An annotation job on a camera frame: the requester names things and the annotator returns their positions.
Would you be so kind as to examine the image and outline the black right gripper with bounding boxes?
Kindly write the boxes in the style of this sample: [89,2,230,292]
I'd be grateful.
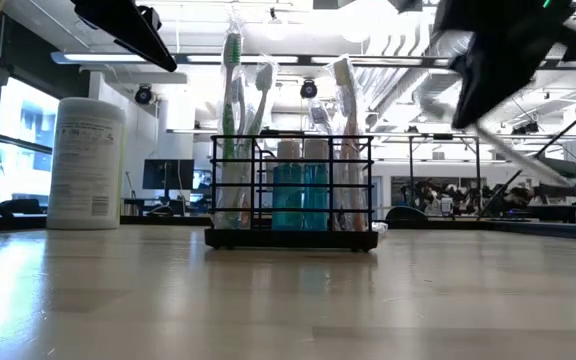
[435,0,576,130]

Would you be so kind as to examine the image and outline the green toothbrush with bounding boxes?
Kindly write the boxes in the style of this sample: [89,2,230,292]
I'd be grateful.
[220,19,245,229]
[237,59,277,229]
[420,94,574,189]

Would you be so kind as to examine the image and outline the orange toothbrush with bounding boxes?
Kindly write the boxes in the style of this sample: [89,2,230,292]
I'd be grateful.
[330,54,369,232]

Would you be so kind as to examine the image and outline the long ceiling light bar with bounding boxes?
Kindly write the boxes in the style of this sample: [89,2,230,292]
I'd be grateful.
[50,49,576,71]

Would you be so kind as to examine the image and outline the black ceiling spotlight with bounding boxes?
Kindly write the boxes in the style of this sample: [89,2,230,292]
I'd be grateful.
[134,83,153,106]
[299,78,319,100]

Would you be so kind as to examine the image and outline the background robot arms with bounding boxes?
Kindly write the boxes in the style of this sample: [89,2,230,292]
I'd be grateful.
[400,179,534,217]

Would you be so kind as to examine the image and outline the black computer monitor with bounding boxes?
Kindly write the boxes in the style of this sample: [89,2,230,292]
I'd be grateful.
[141,158,196,191]
[536,157,576,199]

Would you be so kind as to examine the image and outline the white wipes canister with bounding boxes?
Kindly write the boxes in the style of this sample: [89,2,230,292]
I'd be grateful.
[45,97,128,231]

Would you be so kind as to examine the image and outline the black chair back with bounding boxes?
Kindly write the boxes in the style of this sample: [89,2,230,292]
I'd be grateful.
[384,205,430,225]

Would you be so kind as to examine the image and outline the black office chair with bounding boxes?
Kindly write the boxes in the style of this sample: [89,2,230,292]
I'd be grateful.
[0,198,44,217]

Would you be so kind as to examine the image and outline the silver ceiling duct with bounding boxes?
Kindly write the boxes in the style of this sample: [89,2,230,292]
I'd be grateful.
[357,19,469,121]

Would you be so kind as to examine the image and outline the black metal stand frame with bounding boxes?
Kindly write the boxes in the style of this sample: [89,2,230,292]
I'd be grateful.
[406,133,483,217]

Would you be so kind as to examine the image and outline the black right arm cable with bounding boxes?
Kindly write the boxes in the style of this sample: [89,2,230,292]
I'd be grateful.
[476,87,576,221]

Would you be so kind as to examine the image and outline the black aluminium table frame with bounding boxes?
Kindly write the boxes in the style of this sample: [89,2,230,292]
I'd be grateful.
[0,212,576,245]

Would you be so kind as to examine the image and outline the black wire toothbrush rack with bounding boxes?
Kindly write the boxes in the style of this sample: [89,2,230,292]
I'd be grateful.
[203,130,380,253]

